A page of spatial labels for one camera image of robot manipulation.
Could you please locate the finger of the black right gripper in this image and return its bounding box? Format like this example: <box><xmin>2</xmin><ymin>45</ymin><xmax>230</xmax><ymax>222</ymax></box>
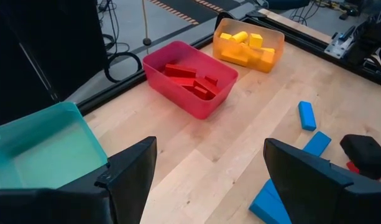
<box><xmin>339</xmin><ymin>134</ymin><xmax>381</xmax><ymax>180</ymax></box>

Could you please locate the coiled black floor cable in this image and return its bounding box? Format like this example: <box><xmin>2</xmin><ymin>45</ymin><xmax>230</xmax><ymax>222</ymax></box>
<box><xmin>101</xmin><ymin>33</ymin><xmax>144</xmax><ymax>83</ymax></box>

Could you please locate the black fabric partition panel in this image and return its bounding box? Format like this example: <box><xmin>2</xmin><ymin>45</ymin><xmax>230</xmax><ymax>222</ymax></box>
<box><xmin>21</xmin><ymin>0</ymin><xmax>109</xmax><ymax>102</ymax></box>
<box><xmin>0</xmin><ymin>0</ymin><xmax>54</xmax><ymax>128</ymax></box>

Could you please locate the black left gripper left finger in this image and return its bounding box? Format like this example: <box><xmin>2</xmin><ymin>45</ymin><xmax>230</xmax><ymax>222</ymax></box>
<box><xmin>0</xmin><ymin>136</ymin><xmax>158</xmax><ymax>224</ymax></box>

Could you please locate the black aluminium table frame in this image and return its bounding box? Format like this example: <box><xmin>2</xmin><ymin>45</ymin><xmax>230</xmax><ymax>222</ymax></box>
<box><xmin>76</xmin><ymin>9</ymin><xmax>381</xmax><ymax>116</ymax></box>

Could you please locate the black floor cable bundle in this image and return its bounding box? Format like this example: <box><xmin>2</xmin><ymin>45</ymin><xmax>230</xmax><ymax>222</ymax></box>
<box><xmin>289</xmin><ymin>0</ymin><xmax>365</xmax><ymax>21</ymax></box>

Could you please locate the long yellow wooden block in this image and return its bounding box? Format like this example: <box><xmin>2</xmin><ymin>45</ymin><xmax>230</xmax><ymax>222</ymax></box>
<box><xmin>220</xmin><ymin>50</ymin><xmax>250</xmax><ymax>67</ymax></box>

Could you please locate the yellow wooden cube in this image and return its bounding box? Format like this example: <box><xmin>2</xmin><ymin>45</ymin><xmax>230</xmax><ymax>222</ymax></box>
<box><xmin>249</xmin><ymin>32</ymin><xmax>264</xmax><ymax>49</ymax></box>

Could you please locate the red plastic bin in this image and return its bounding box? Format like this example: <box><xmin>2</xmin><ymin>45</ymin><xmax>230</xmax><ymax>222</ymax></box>
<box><xmin>142</xmin><ymin>40</ymin><xmax>240</xmax><ymax>121</ymax></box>

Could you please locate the orange plastic bin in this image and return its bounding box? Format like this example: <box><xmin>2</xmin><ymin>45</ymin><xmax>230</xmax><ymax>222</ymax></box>
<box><xmin>212</xmin><ymin>17</ymin><xmax>286</xmax><ymax>75</ymax></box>

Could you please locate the silver metal mounting plate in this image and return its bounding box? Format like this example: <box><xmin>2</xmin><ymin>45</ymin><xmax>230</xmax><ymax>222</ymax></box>
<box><xmin>324</xmin><ymin>25</ymin><xmax>357</xmax><ymax>60</ymax></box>

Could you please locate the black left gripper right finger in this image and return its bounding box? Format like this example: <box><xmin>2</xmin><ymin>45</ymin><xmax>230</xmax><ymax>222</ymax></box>
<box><xmin>264</xmin><ymin>138</ymin><xmax>381</xmax><ymax>224</ymax></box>

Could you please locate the slim blue wooden block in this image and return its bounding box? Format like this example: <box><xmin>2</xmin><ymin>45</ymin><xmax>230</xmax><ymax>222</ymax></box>
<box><xmin>301</xmin><ymin>131</ymin><xmax>333</xmax><ymax>158</ymax></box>
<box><xmin>298</xmin><ymin>100</ymin><xmax>318</xmax><ymax>132</ymax></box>

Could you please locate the yellow wooden cylinder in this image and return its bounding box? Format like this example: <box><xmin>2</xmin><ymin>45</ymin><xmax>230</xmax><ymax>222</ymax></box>
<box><xmin>229</xmin><ymin>30</ymin><xmax>250</xmax><ymax>44</ymax></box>

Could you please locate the red wooden arch block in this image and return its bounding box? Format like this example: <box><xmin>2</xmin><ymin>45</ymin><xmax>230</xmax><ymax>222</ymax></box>
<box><xmin>192</xmin><ymin>85</ymin><xmax>210</xmax><ymax>101</ymax></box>

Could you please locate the teal plastic bin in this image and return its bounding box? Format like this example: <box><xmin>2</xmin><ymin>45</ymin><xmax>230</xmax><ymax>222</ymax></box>
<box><xmin>0</xmin><ymin>101</ymin><xmax>109</xmax><ymax>190</ymax></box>

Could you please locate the thick yellow wooden block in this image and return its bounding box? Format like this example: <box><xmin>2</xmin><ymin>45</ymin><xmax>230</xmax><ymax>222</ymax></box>
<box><xmin>259</xmin><ymin>47</ymin><xmax>276</xmax><ymax>65</ymax></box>

